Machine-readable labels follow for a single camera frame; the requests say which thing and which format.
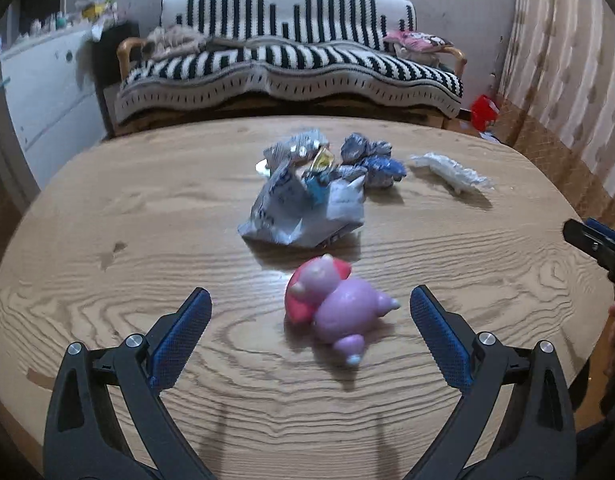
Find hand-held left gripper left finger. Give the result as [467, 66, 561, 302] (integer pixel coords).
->
[43, 287, 223, 480]

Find pink pig toy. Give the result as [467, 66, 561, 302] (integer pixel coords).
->
[284, 254, 402, 367]

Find white cabinet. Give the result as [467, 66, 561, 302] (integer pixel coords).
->
[0, 25, 110, 188]

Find silver wrapper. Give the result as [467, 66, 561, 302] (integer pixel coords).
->
[254, 129, 331, 176]

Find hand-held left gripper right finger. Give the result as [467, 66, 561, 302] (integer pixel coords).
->
[410, 284, 577, 480]

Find beige cushion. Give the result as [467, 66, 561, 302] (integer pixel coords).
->
[395, 44, 441, 67]

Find striped black white sofa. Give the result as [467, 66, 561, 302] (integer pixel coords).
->
[114, 0, 463, 123]

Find blue wrapper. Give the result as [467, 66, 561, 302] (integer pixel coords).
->
[362, 156, 408, 191]

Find beige patterned curtain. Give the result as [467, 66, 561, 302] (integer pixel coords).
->
[497, 0, 615, 221]

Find row of small bottles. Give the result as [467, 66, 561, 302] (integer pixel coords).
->
[30, 10, 73, 36]

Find pink printed pillow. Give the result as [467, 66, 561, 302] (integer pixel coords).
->
[383, 30, 453, 52]

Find clear plastic bag with clutter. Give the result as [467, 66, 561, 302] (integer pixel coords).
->
[74, 0, 120, 26]

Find pile of beige clothes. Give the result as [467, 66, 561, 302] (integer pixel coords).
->
[142, 26, 210, 58]

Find grey wrapper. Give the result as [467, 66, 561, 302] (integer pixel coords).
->
[340, 132, 393, 166]

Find red plastic bag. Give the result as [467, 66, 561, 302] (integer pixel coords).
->
[470, 94, 501, 128]

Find clear plastic wrapper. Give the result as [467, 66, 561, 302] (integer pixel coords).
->
[410, 152, 494, 196]

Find blue white bag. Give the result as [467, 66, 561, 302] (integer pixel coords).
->
[237, 162, 367, 248]

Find wooden frame sofa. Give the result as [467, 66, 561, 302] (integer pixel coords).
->
[112, 0, 468, 136]

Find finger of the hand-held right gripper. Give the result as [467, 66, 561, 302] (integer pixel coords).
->
[586, 217, 615, 250]
[562, 220, 612, 263]

